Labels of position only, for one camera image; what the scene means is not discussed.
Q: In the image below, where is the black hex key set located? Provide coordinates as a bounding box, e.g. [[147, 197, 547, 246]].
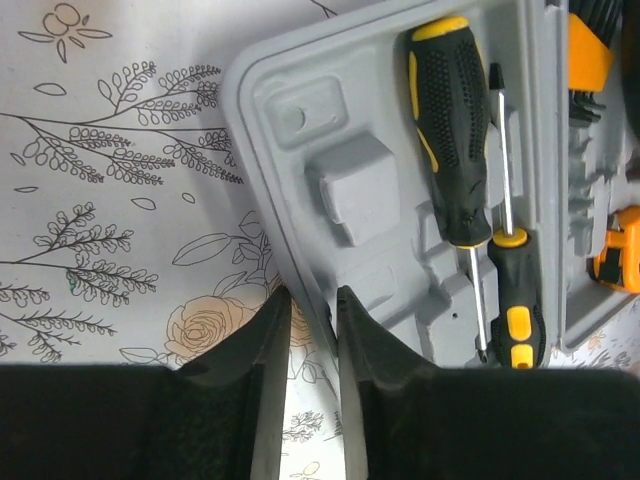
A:
[[568, 1, 623, 128]]

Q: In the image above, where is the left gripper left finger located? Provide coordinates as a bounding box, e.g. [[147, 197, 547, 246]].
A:
[[1, 287, 292, 479]]

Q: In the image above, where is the orange tape measure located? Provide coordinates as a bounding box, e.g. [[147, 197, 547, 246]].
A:
[[590, 205, 639, 294]]

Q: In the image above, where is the black electrical tape roll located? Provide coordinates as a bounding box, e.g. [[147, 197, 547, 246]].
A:
[[620, 0, 639, 139]]

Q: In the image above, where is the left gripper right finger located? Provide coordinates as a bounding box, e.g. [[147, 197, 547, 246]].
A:
[[337, 286, 639, 479]]

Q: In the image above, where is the black yellow screwdriver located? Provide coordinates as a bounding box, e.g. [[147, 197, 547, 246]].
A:
[[405, 16, 492, 361], [488, 62, 546, 369]]

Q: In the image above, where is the floral table mat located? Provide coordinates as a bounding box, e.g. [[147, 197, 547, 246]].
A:
[[0, 0, 640, 480]]

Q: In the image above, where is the grey plastic tool case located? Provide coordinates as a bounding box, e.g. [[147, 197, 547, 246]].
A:
[[221, 1, 639, 369]]

